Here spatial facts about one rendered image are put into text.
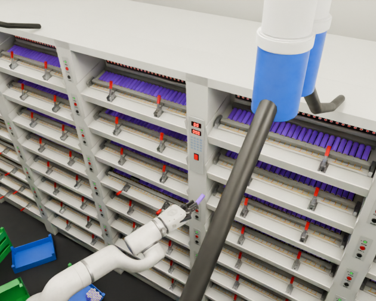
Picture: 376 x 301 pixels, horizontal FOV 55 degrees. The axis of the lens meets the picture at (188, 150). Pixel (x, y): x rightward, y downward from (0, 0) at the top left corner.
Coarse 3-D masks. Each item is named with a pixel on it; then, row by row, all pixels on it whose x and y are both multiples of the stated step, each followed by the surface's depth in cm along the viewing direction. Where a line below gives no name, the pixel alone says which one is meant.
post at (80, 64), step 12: (60, 48) 162; (60, 60) 167; (72, 60) 162; (84, 60) 168; (96, 60) 175; (72, 72) 167; (84, 72) 171; (72, 84) 172; (72, 108) 183; (84, 108) 178; (84, 156) 202; (96, 168) 202; (96, 180) 209; (108, 192) 218; (96, 204) 225; (108, 216) 226; (108, 228) 234; (108, 240) 243
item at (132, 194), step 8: (104, 168) 207; (112, 168) 211; (104, 176) 209; (104, 184) 206; (112, 184) 204; (120, 184) 203; (128, 192) 199; (136, 192) 198; (136, 200) 198; (144, 200) 194; (152, 200) 193; (160, 200) 192; (152, 208) 195; (160, 208) 189
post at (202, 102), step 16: (192, 80) 132; (192, 96) 136; (208, 96) 132; (224, 96) 145; (192, 112) 140; (208, 112) 137; (208, 144) 146; (192, 176) 160; (192, 192) 167; (192, 224) 180; (192, 240) 188; (192, 256) 197
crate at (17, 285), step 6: (12, 282) 237; (18, 282) 237; (0, 288) 234; (6, 288) 234; (12, 288) 242; (18, 288) 244; (24, 288) 241; (0, 294) 238; (6, 294) 241; (12, 294) 244; (18, 294) 247; (24, 294) 251; (0, 300) 241; (6, 300) 244; (12, 300) 247; (18, 300) 248; (24, 300) 248
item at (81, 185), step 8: (32, 160) 249; (40, 160) 249; (48, 160) 246; (32, 168) 248; (40, 168) 246; (48, 168) 240; (56, 168) 243; (64, 168) 239; (48, 176) 240; (56, 176) 239; (64, 176) 238; (72, 176) 237; (80, 176) 233; (64, 184) 234; (72, 184) 233; (80, 184) 231; (88, 184) 231; (80, 192) 228; (88, 192) 226
